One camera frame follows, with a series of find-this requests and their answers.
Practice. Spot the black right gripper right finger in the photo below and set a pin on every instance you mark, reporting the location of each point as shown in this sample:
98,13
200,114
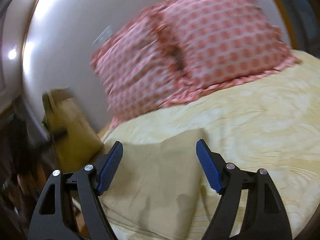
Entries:
265,216

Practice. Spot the cream yellow bed cover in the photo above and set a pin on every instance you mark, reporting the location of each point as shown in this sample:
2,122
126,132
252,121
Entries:
272,122

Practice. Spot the pink polka dot pillow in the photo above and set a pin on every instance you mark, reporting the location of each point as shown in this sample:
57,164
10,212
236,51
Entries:
141,67
221,40

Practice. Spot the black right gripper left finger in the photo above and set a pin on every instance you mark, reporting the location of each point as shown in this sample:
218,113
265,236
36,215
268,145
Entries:
53,217

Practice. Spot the beige khaki pants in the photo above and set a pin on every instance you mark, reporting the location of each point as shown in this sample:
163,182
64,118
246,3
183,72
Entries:
156,186

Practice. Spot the brown cardboard box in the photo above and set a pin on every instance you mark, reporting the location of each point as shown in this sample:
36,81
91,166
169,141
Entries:
74,140

